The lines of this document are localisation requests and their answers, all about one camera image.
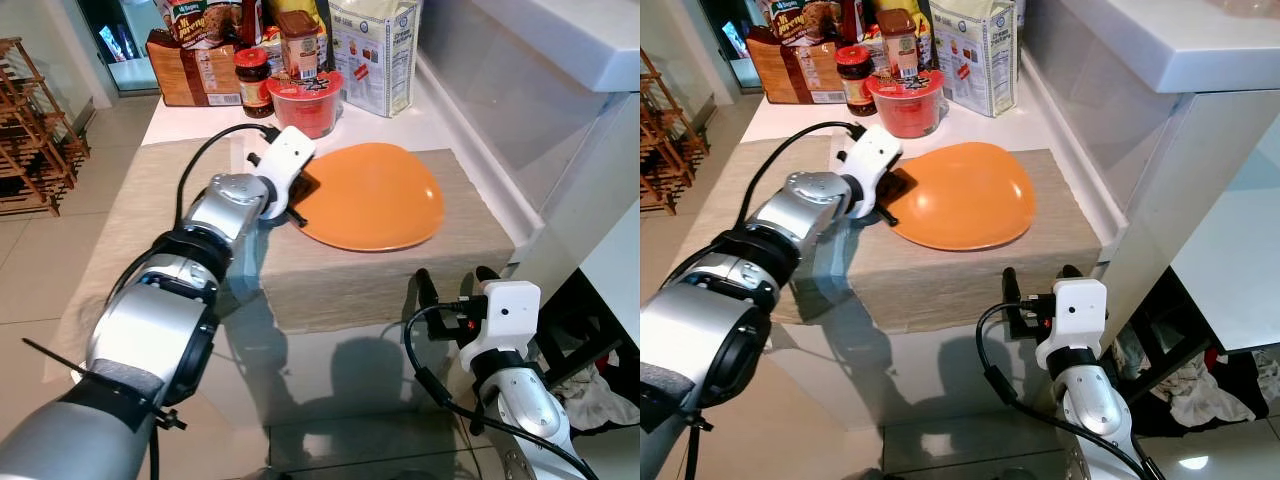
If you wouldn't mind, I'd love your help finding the brown cardboard food box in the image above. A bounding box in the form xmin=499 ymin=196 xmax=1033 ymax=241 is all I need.
xmin=746 ymin=26 xmax=847 ymax=106
xmin=146 ymin=29 xmax=244 ymax=108

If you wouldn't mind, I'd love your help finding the red lidded sauce jar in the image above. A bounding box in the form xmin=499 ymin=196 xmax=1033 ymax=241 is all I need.
xmin=234 ymin=47 xmax=275 ymax=119
xmin=835 ymin=45 xmax=879 ymax=117

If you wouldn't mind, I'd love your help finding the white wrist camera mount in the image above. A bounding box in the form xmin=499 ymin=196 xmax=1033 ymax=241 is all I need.
xmin=459 ymin=280 xmax=543 ymax=374
xmin=836 ymin=125 xmax=904 ymax=217
xmin=1034 ymin=278 xmax=1109 ymax=372
xmin=248 ymin=127 xmax=318 ymax=220

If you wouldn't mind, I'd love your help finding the red instant noodle bowl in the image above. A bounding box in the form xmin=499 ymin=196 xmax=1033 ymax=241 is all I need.
xmin=266 ymin=69 xmax=345 ymax=140
xmin=865 ymin=67 xmax=946 ymax=140

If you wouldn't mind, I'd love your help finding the brown lidded spread jar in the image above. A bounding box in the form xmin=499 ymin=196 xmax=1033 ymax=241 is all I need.
xmin=877 ymin=8 xmax=922 ymax=80
xmin=276 ymin=10 xmax=322 ymax=80

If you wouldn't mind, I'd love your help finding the white kitchen counter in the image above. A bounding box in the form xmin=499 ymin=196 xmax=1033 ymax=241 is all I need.
xmin=415 ymin=0 xmax=641 ymax=296
xmin=1015 ymin=0 xmax=1280 ymax=346

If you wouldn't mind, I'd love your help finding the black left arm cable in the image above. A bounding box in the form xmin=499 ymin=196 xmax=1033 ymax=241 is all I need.
xmin=174 ymin=122 xmax=282 ymax=233
xmin=745 ymin=120 xmax=867 ymax=226

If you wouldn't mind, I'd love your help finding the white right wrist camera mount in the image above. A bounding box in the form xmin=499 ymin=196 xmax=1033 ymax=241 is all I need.
xmin=1034 ymin=278 xmax=1109 ymax=372
xmin=459 ymin=280 xmax=543 ymax=374

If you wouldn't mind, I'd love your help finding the beige woven table mat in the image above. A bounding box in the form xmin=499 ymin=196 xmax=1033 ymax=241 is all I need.
xmin=678 ymin=134 xmax=1103 ymax=335
xmin=48 ymin=138 xmax=517 ymax=337

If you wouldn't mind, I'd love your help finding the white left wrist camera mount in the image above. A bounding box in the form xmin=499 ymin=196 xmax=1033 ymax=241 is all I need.
xmin=248 ymin=127 xmax=318 ymax=220
xmin=836 ymin=125 xmax=904 ymax=217

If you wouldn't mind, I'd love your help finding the wooden slatted rack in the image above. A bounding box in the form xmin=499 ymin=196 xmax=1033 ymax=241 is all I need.
xmin=640 ymin=48 xmax=698 ymax=217
xmin=0 ymin=37 xmax=92 ymax=218

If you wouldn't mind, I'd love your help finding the orange plastic plate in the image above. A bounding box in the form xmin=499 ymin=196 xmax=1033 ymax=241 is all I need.
xmin=290 ymin=143 xmax=445 ymax=253
xmin=880 ymin=141 xmax=1038 ymax=253

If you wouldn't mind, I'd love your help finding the instant noodle packet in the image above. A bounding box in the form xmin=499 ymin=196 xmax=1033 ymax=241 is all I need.
xmin=763 ymin=0 xmax=844 ymax=47
xmin=158 ymin=0 xmax=243 ymax=50

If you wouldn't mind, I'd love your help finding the white cereal box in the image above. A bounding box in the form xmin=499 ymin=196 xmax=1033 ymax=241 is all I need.
xmin=327 ymin=0 xmax=422 ymax=119
xmin=927 ymin=0 xmax=1020 ymax=119

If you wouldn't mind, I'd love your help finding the yellow snack packet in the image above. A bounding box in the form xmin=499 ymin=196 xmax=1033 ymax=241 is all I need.
xmin=872 ymin=0 xmax=931 ymax=39
xmin=288 ymin=0 xmax=332 ymax=41

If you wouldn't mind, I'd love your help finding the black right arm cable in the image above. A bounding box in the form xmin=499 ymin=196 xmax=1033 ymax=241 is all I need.
xmin=404 ymin=302 xmax=601 ymax=480
xmin=976 ymin=301 xmax=1153 ymax=480

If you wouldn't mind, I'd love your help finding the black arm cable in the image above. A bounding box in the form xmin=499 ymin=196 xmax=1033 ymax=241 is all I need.
xmin=404 ymin=302 xmax=601 ymax=480
xmin=976 ymin=301 xmax=1153 ymax=480
xmin=745 ymin=120 xmax=867 ymax=226
xmin=174 ymin=122 xmax=282 ymax=233

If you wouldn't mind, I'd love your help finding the white crumpled cloth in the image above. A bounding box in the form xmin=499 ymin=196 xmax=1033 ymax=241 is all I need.
xmin=553 ymin=363 xmax=628 ymax=433
xmin=1168 ymin=352 xmax=1258 ymax=428

